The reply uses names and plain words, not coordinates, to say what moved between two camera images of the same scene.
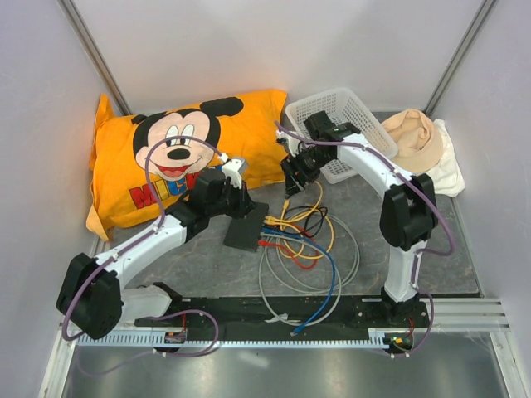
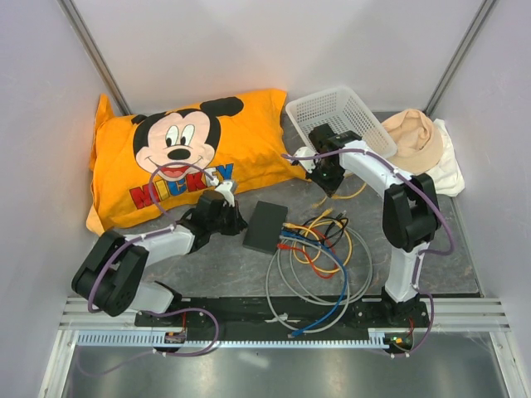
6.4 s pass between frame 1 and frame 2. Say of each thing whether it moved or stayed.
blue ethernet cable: moved
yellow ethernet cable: moved
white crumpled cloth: stayed
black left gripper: moved
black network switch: moved
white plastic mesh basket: stayed
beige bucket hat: stayed
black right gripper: moved
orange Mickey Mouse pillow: stayed
